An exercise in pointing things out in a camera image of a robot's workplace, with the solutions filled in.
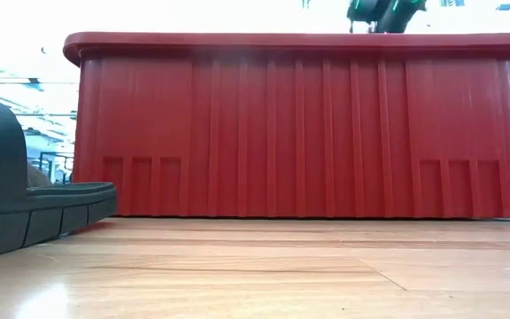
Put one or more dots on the black slide sandal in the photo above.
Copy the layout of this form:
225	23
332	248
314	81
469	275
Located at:
16	221

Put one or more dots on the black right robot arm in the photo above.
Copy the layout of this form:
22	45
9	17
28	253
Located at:
388	13

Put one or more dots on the red plastic bin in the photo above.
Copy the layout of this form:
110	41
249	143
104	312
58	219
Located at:
281	133

